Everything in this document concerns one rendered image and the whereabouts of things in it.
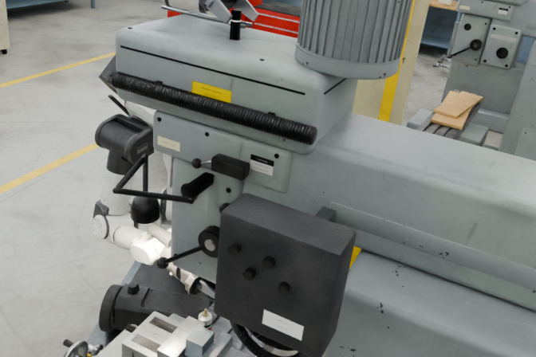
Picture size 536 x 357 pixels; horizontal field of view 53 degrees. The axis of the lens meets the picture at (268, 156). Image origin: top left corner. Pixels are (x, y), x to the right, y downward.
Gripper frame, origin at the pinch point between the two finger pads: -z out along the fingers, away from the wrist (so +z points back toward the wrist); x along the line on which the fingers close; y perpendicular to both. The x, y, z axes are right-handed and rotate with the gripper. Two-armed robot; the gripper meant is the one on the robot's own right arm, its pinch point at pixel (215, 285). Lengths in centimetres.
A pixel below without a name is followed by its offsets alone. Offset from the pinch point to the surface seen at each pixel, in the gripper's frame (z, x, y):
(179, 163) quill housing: 3.1, -10.4, -38.7
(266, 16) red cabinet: 322, 391, 33
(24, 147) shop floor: 341, 106, 121
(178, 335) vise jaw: 5.0, -8.4, 15.6
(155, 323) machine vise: 15.7, -7.7, 19.5
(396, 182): -43, 0, -50
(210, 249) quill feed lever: -8.7, -11.2, -22.0
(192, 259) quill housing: -1.3, -9.7, -14.4
